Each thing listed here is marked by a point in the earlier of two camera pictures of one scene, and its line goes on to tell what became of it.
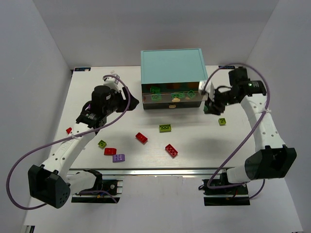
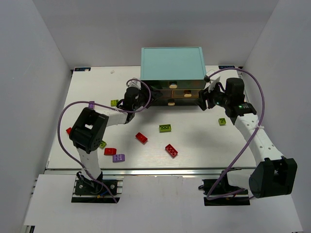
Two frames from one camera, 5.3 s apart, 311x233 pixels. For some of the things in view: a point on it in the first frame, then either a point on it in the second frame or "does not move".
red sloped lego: (110, 151) does not move
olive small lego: (102, 144) does not move
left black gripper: (125, 101) → (147, 95)
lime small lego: (222, 122) does not move
